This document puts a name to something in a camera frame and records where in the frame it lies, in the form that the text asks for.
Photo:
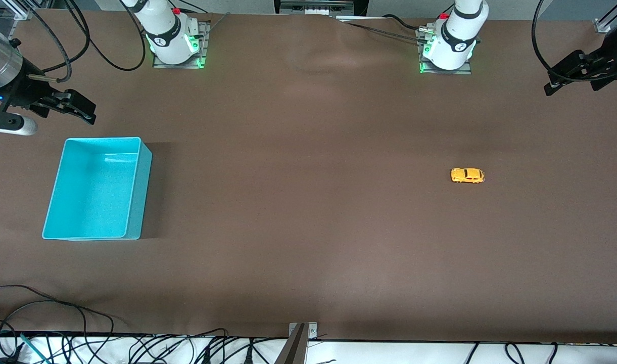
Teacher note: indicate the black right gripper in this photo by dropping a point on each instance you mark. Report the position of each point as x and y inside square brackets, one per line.
[19, 92]

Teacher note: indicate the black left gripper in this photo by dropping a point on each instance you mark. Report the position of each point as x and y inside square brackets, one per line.
[613, 49]

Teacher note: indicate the yellow beetle toy car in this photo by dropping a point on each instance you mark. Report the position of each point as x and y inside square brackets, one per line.
[467, 175]

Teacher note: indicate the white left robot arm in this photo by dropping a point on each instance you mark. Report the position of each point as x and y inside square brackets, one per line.
[457, 35]

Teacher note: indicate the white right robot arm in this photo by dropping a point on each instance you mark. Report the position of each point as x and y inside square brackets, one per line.
[168, 33]

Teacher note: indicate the teal plastic bin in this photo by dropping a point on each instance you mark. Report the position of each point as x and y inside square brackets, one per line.
[93, 192]

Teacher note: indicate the black power strip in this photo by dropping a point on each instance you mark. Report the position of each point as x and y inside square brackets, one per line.
[316, 6]

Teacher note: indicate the aluminium frame profile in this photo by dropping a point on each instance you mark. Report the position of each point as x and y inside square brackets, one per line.
[602, 24]
[7, 9]

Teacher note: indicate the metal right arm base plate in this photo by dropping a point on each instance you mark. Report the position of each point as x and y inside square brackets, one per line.
[205, 45]

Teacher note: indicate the dark grey camera pole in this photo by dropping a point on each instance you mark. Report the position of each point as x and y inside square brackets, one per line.
[293, 349]

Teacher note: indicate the small metal table bracket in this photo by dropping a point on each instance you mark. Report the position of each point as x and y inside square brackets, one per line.
[312, 331]

